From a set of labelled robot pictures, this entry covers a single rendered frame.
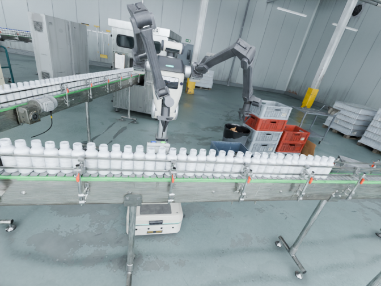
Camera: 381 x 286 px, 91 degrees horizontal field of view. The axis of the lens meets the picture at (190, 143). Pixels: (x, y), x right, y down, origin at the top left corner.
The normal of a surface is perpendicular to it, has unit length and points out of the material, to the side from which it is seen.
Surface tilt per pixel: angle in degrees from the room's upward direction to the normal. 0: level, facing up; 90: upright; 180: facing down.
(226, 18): 90
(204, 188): 90
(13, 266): 0
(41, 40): 90
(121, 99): 90
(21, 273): 0
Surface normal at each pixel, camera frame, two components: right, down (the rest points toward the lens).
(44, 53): -0.11, 0.41
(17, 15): 0.20, 0.46
